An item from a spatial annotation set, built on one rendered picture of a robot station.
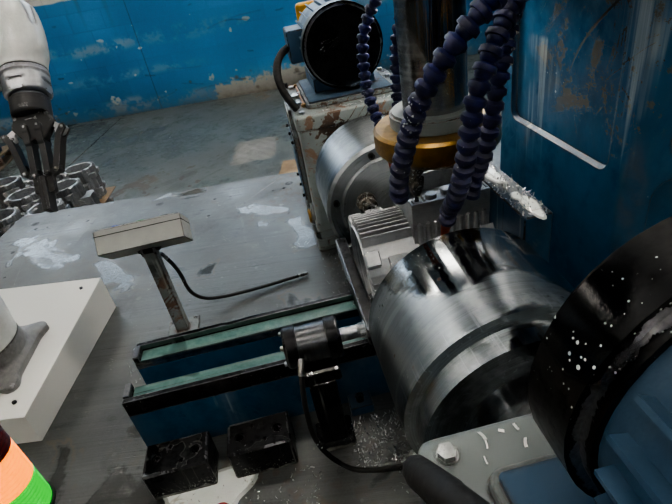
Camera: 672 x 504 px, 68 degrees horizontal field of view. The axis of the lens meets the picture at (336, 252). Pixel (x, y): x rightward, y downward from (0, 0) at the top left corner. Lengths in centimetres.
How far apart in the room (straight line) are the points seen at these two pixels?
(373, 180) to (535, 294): 48
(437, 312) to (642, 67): 35
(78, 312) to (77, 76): 594
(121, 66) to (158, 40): 57
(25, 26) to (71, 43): 572
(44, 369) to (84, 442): 18
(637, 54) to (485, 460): 47
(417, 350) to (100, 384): 78
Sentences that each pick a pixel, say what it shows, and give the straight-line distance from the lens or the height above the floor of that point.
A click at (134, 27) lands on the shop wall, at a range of 666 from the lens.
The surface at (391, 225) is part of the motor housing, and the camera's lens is 77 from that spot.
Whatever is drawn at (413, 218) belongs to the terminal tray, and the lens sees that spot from 73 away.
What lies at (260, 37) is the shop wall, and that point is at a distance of 636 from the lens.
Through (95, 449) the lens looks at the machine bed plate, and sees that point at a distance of 103.
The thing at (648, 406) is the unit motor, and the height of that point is 132.
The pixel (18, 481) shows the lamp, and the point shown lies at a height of 109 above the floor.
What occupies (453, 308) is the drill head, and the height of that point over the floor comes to 115.
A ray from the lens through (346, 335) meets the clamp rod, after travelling 70.
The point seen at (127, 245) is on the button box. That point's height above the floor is 105.
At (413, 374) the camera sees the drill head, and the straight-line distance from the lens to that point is 52.
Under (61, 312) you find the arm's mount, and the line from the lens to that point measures 126.
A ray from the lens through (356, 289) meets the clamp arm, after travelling 76.
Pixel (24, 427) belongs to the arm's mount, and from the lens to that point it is 110.
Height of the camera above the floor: 149
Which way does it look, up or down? 32 degrees down
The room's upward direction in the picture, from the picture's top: 11 degrees counter-clockwise
